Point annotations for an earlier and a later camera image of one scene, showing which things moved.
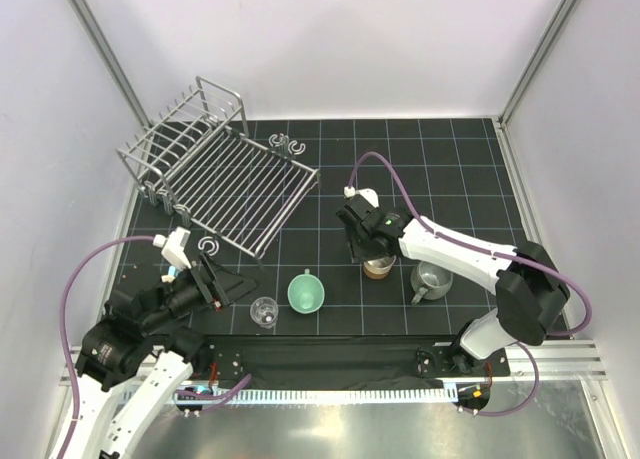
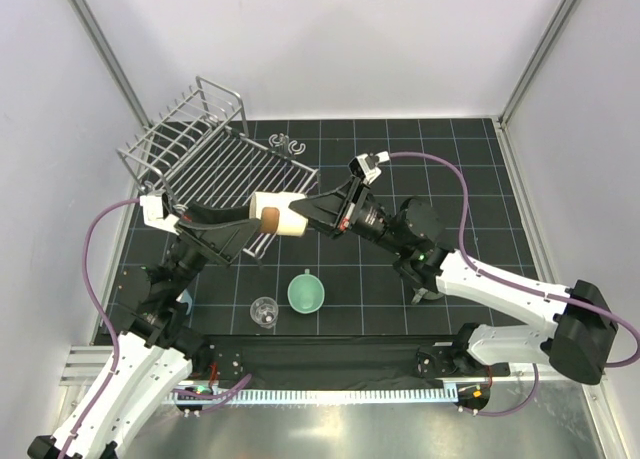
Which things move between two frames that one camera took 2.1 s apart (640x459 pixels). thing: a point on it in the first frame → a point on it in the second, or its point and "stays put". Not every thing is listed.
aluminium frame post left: (86, 19) stays put
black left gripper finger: (227, 285) → (226, 241)
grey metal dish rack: (197, 158) stays put
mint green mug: (306, 293) stays put
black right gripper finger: (359, 251) → (326, 228)
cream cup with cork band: (379, 268) → (275, 215)
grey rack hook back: (285, 145) stays put
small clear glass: (264, 311) stays put
